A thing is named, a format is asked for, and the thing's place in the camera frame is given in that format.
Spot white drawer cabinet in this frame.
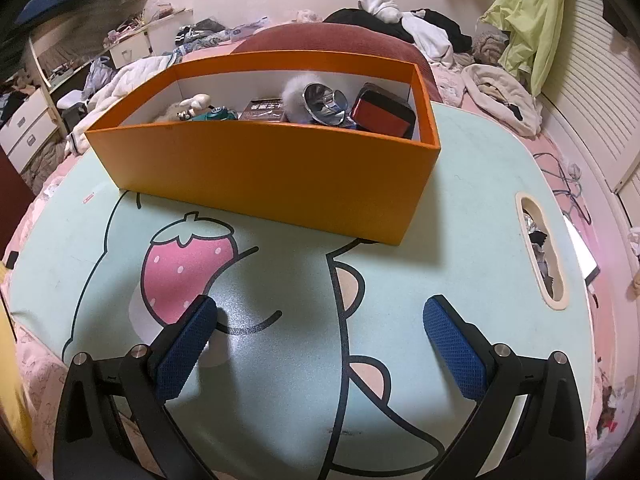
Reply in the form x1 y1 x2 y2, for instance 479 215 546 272
0 87 66 173

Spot grey fuzzy cloth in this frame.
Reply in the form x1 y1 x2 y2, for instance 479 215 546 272
472 32 508 63

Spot white quilt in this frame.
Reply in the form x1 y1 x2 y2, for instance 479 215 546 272
65 55 181 156

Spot smartphone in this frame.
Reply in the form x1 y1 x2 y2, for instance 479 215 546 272
562 215 601 286

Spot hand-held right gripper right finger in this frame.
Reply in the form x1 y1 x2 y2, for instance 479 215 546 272
422 294 587 480

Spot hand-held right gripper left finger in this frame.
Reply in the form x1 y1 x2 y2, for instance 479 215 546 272
52 294 221 480

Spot white shirt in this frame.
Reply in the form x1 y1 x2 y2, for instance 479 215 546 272
400 12 456 68

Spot charging cable with plug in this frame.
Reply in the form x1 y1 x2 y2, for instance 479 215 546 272
535 152 593 223

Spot striped grey garment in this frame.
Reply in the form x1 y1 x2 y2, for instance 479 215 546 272
175 25 236 53

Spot light green cartoon desktop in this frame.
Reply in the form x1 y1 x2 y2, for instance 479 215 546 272
7 100 601 480

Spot grey white fur pom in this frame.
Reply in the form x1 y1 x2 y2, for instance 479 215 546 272
282 72 326 123

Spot yellow cloth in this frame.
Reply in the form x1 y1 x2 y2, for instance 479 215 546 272
0 260 38 466

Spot teal toy car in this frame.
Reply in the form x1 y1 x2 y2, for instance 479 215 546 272
190 105 240 122

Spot red black zip case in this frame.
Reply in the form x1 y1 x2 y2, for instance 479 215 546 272
350 82 417 140

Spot white stool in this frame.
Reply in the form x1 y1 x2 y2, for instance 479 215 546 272
57 91 88 111

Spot brown card box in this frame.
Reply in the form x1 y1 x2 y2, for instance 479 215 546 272
239 97 286 122

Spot light green hanging cloth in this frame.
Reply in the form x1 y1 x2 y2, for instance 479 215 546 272
479 0 576 97

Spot cream plush figure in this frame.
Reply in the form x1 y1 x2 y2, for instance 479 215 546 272
177 94 213 120

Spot white sock bundle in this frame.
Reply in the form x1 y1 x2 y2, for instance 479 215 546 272
357 0 406 23

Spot cream garment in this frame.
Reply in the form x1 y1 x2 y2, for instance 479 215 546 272
460 62 543 137

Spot orange cardboard box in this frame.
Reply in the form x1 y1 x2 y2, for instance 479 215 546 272
84 50 442 247

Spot dark red cushion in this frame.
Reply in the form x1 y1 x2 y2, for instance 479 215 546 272
235 22 443 103

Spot white desk with drawer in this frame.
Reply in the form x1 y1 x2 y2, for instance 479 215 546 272
107 7 196 68

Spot white louvered door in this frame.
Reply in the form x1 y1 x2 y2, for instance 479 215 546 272
537 0 640 206

